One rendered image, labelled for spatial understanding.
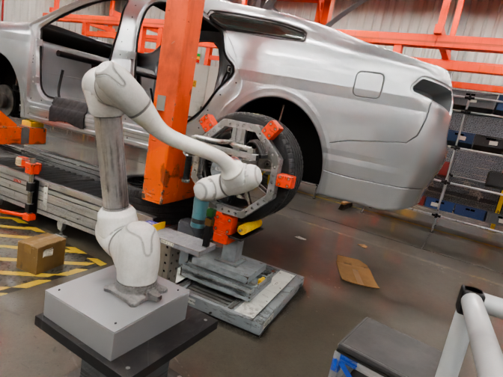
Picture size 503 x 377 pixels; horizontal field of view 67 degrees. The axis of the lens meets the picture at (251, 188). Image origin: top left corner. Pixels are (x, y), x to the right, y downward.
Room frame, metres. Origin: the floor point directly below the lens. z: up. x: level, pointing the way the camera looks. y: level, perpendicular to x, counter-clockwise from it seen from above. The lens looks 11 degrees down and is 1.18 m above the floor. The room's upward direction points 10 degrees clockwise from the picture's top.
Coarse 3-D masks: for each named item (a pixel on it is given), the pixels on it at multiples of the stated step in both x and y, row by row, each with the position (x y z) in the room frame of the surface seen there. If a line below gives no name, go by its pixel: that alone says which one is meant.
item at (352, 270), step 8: (344, 264) 3.27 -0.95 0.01; (352, 264) 3.31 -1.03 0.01; (360, 264) 3.34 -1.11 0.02; (344, 272) 3.08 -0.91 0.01; (352, 272) 3.11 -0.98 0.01; (360, 272) 3.15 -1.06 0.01; (368, 272) 3.18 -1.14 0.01; (344, 280) 2.88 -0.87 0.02; (352, 280) 2.94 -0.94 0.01; (360, 280) 2.97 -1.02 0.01; (368, 280) 3.01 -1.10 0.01
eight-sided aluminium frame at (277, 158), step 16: (224, 128) 2.25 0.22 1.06; (240, 128) 2.17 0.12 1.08; (256, 128) 2.13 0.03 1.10; (272, 144) 2.13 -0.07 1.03; (272, 160) 2.08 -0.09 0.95; (192, 176) 2.26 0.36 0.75; (272, 176) 2.07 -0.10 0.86; (272, 192) 2.07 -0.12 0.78; (224, 208) 2.17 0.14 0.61; (256, 208) 2.10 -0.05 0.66
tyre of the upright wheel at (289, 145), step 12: (216, 120) 2.33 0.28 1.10; (240, 120) 2.26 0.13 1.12; (252, 120) 2.23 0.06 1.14; (264, 120) 2.21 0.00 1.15; (204, 132) 2.35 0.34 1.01; (288, 132) 2.30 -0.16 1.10; (276, 144) 2.17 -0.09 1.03; (288, 144) 2.16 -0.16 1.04; (288, 156) 2.14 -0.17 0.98; (300, 156) 2.30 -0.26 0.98; (288, 168) 2.13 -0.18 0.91; (300, 168) 2.27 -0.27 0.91; (300, 180) 2.30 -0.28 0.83; (288, 192) 2.15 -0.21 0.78; (276, 204) 2.14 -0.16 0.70; (252, 216) 2.19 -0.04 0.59; (264, 216) 2.17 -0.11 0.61
